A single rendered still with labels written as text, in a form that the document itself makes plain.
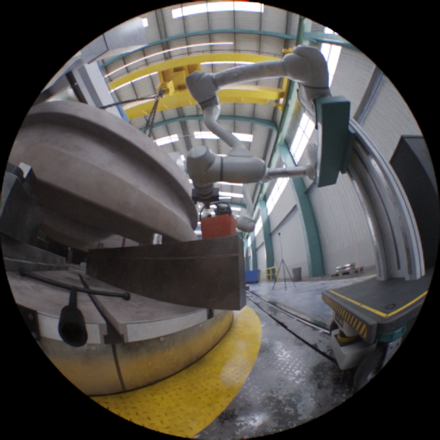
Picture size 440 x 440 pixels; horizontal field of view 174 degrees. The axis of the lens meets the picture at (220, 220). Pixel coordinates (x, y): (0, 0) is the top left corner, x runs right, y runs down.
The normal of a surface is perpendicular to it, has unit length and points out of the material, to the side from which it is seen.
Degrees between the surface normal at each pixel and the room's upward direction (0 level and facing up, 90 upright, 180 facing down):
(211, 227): 97
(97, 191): 90
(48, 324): 90
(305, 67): 159
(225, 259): 90
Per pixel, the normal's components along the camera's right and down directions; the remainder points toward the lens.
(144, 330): 0.86, -0.21
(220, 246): -0.38, -0.36
